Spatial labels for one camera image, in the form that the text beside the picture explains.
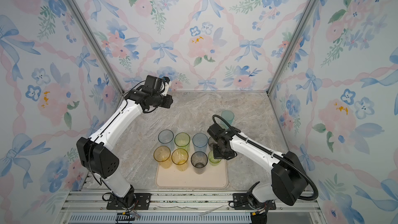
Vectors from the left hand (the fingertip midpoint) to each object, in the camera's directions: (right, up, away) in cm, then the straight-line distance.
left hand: (172, 99), depth 83 cm
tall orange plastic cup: (-7, -31, +5) cm, 32 cm away
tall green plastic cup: (+5, -23, +3) cm, 24 cm away
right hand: (+26, -30, -1) cm, 40 cm away
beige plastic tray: (+23, -43, +2) cm, 49 cm away
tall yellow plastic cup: (+5, -31, -1) cm, 31 cm away
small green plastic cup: (+23, -34, +1) cm, 41 cm away
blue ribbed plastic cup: (+15, -23, +1) cm, 27 cm away
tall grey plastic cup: (+15, -33, 0) cm, 36 cm away
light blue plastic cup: (-4, -21, +1) cm, 21 cm away
